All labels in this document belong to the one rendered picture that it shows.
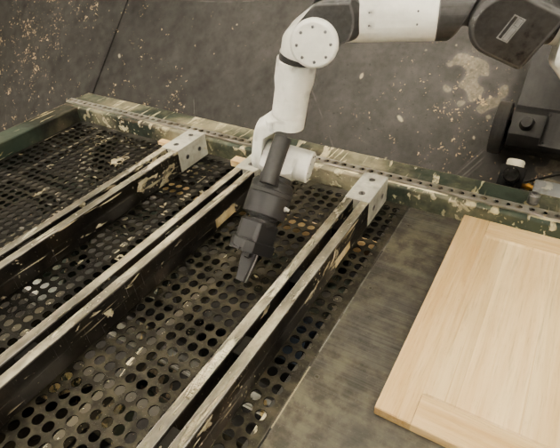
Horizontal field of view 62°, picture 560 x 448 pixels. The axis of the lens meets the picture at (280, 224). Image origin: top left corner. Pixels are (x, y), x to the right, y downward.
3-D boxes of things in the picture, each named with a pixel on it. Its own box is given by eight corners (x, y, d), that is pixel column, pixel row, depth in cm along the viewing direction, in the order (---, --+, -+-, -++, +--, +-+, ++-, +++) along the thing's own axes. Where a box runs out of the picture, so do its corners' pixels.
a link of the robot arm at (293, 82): (264, 119, 85) (277, 8, 73) (276, 97, 93) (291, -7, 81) (321, 132, 84) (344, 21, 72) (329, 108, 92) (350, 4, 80)
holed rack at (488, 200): (577, 219, 101) (578, 216, 101) (575, 226, 99) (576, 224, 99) (72, 99, 173) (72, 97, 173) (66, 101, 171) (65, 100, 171)
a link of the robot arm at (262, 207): (246, 249, 102) (264, 197, 102) (284, 262, 97) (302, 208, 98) (216, 241, 90) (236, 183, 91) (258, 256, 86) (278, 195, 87)
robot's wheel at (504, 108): (502, 101, 187) (499, 98, 170) (516, 103, 185) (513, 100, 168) (488, 151, 193) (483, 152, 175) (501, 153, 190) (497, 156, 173)
